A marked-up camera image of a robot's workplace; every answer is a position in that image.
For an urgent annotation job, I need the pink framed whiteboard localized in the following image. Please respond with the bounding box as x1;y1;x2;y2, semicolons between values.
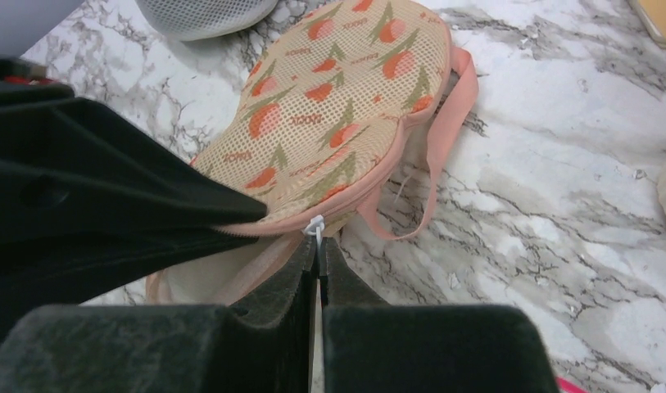
555;377;587;393

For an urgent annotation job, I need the yellow spiral notebook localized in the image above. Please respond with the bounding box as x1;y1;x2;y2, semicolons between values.
627;0;666;49

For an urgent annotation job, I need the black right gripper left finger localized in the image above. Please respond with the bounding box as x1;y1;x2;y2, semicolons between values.
0;237;317;392

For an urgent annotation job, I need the white cylindrical mesh bag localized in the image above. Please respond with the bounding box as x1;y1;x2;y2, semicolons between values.
136;0;278;42

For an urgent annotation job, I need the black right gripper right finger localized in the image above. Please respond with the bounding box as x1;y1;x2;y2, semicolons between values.
318;240;559;392

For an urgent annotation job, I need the floral mesh laundry bag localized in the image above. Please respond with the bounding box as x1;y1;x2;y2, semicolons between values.
145;0;480;306

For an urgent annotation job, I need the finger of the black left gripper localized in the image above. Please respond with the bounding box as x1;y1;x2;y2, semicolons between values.
0;56;266;343

